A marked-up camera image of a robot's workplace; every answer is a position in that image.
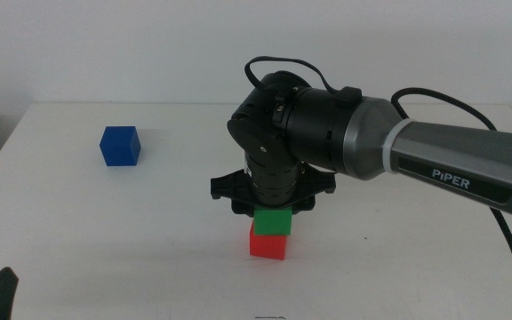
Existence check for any green cube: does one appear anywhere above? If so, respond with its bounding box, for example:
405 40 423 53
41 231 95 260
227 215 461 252
252 205 294 237

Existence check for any red cube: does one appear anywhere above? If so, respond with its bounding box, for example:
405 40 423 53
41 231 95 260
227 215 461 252
248 221 289 261

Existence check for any blue cube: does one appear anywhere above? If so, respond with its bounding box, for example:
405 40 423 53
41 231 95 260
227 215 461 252
99 125 142 168

